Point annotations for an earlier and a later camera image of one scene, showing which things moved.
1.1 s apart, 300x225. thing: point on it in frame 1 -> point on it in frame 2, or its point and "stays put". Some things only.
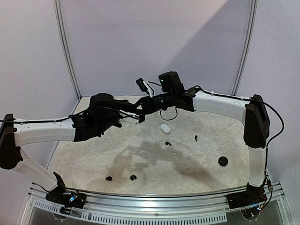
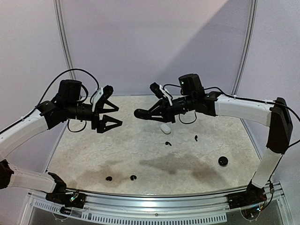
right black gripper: x=149 y=106 -> x=165 y=110
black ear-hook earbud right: x=131 y=177 stays put
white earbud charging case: x=165 y=129 stays put
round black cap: x=223 y=161 stays put
